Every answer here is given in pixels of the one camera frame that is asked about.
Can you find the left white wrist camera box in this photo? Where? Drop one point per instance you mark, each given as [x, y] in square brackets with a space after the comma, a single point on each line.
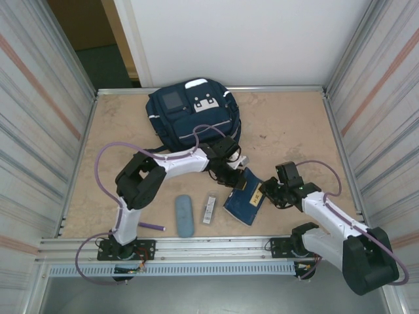
[239, 161]

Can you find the navy blue backpack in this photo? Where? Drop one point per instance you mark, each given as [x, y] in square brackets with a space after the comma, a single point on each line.
[183, 121]

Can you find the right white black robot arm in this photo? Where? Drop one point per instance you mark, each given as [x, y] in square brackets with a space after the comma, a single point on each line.
[370, 261]

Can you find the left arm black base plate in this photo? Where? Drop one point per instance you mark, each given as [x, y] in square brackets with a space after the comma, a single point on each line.
[147, 250]

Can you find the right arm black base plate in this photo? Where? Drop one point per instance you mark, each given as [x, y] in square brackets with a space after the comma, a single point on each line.
[278, 247]

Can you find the long aluminium mounting rail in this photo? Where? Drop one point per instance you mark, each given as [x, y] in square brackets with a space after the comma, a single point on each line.
[212, 248]

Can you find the aluminium frame post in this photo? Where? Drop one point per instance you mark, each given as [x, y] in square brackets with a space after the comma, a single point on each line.
[353, 49]

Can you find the grey metal sheet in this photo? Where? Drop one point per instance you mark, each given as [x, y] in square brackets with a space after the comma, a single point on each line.
[212, 294]

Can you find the aluminium table side rail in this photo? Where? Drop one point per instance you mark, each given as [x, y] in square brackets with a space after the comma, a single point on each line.
[331, 114]
[87, 131]

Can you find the clear pen refill pack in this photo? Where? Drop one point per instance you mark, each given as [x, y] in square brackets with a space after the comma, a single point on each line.
[209, 209]

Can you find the grey-blue glasses case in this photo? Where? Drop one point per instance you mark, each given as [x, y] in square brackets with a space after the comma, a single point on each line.
[185, 216]

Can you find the blue notebook with yellow label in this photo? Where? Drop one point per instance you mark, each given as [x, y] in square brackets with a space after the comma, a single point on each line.
[244, 202]

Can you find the purple pen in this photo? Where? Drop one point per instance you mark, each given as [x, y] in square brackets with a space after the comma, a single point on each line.
[152, 226]

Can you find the aluminium table edge rail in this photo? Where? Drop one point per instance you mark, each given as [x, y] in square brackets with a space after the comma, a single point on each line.
[278, 88]

